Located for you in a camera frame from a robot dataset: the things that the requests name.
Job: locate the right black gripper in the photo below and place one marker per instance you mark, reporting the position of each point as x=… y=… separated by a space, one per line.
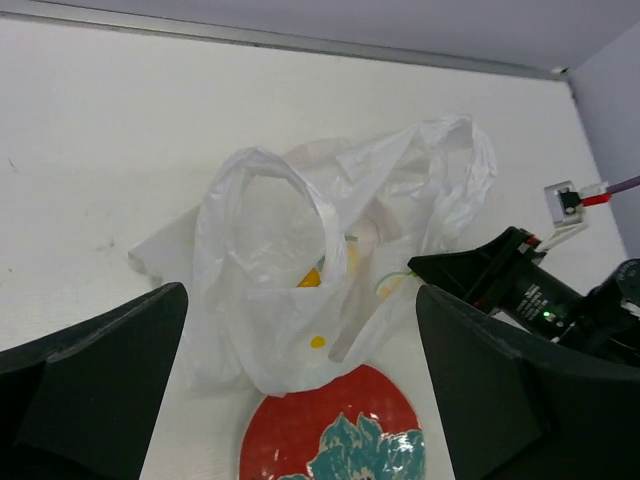
x=504 y=275

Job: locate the yellow fake fruit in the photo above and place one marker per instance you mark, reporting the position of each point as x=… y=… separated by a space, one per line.
x=311 y=280

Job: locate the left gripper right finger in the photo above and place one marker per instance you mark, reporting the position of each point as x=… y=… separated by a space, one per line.
x=514 y=406

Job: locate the white plastic bag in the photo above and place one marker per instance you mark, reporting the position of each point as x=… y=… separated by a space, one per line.
x=356 y=211

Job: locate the red plate blue flower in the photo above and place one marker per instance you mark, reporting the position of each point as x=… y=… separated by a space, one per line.
x=359 y=426

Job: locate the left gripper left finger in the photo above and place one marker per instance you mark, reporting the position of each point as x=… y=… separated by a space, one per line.
x=82 y=403

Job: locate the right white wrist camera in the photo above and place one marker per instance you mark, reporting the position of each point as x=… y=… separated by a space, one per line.
x=564 y=204

